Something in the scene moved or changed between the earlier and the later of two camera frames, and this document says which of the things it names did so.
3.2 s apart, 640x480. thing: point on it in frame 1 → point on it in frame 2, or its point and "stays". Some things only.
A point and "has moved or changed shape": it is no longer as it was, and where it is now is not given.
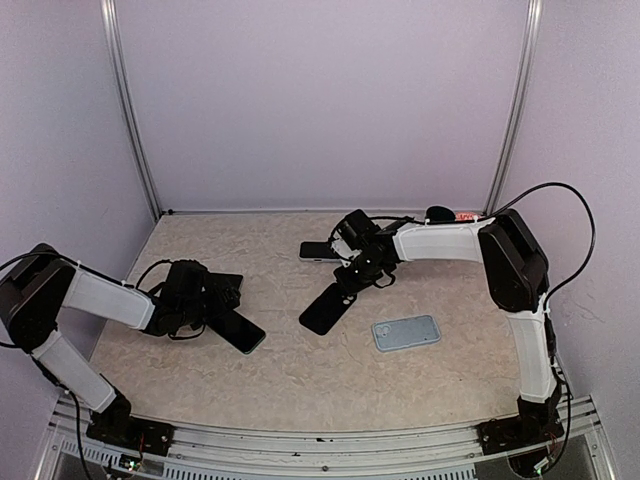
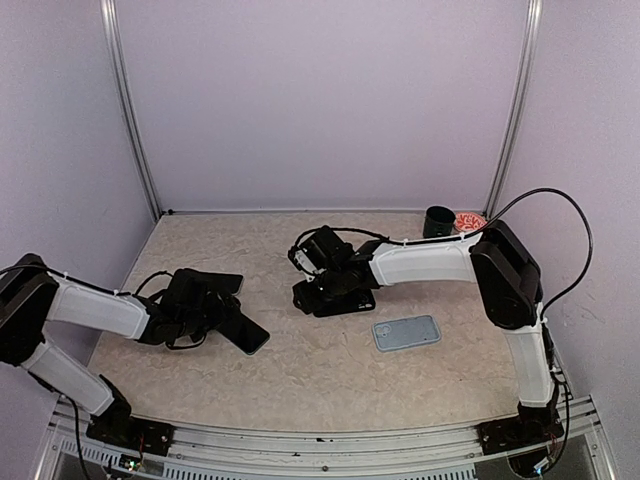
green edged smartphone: x=238 y=330 stays
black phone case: x=326 y=309 has moved or changed shape
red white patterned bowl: x=467 y=216 stays
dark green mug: x=439 y=214 stays
